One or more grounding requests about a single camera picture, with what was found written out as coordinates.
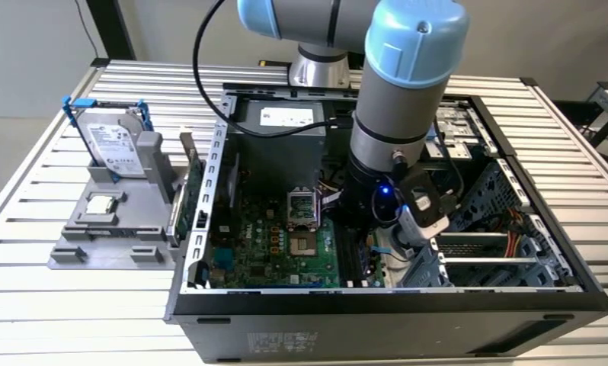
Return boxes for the black RAM slot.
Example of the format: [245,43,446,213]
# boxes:
[336,224,358,287]

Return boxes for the black round speaker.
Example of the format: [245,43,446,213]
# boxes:
[317,167,350,191]

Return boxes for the metal socket cover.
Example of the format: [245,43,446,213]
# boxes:
[285,185,318,231]

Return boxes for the grey power supply unit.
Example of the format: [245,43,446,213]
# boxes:
[226,104,328,191]

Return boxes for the CPU socket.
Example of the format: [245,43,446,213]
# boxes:
[289,230,321,260]

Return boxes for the silver optical drive cage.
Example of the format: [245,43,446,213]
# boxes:
[425,101,494,161]

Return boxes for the perforated metal disk bay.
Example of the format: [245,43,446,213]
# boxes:
[402,158,584,291]

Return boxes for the green motherboard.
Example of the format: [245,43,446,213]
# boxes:
[209,163,386,289]

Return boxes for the blue expansion slot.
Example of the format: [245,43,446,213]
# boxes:
[241,281,318,288]

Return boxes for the green graphics card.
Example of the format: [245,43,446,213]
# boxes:
[164,129,206,247]

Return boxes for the black open PC case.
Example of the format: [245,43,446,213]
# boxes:
[160,82,608,363]

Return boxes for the grey parts rack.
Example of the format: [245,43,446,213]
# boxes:
[46,131,193,272]

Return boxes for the silver hard disk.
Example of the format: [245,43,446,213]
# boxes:
[74,110,148,178]

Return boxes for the silver CPU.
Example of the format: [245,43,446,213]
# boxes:
[82,194,117,217]

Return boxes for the blue disk carrier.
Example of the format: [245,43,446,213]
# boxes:
[58,97,156,184]

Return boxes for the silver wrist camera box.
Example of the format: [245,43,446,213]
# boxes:
[397,171,452,240]

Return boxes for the grey round wrist camera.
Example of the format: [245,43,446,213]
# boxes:
[388,223,428,255]

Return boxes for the thin black camera cable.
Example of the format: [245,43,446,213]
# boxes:
[430,125,465,209]

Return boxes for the yellow red power wires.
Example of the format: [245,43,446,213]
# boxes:
[500,207,528,261]

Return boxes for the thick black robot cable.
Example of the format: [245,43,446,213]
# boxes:
[190,0,353,138]

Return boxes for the aluminium frame side table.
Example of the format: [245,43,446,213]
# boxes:
[580,81,608,173]

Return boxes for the black upright post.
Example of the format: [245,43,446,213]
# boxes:
[88,0,137,68]

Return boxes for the thin black wall cable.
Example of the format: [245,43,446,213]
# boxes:
[77,0,102,59]

